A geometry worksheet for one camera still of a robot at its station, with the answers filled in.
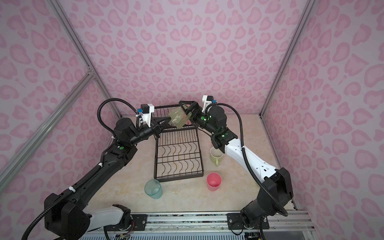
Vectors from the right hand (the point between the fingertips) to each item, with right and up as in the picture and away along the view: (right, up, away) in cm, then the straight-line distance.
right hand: (181, 106), depth 66 cm
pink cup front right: (+16, -40, +18) cm, 47 cm away
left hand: (-5, -4, +1) cm, 7 cm away
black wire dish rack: (-5, -26, +29) cm, 39 cm away
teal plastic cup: (-18, -43, +18) cm, 50 cm away
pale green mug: (+18, -26, +26) cm, 41 cm away
